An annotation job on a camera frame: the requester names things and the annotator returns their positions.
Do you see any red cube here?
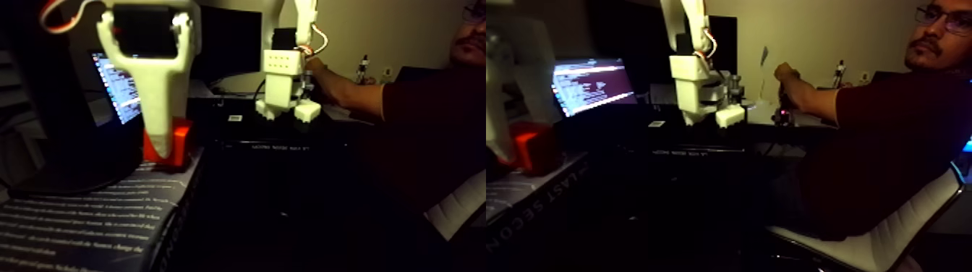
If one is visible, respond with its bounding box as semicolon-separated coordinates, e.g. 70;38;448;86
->
506;123;564;177
142;117;192;171

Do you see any dark leader arm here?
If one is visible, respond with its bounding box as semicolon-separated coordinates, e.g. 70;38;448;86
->
772;82;797;127

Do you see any person's hand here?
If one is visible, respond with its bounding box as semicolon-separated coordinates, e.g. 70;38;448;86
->
774;63;803;95
307;56;332;87

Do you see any open laptop lit screen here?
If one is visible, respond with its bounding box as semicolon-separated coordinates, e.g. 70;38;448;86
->
90;51;145;126
552;58;640;119

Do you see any person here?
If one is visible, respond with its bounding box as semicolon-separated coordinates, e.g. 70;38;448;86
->
772;0;972;243
307;0;487;216

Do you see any black flat monitor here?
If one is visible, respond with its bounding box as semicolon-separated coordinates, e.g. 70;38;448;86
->
186;0;264;83
586;0;739;77

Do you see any grey book white lettering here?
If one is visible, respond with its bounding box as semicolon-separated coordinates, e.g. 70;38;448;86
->
486;149;590;256
0;144;207;272

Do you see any large dark monitor with stand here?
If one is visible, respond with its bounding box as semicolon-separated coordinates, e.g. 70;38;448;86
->
0;0;145;197

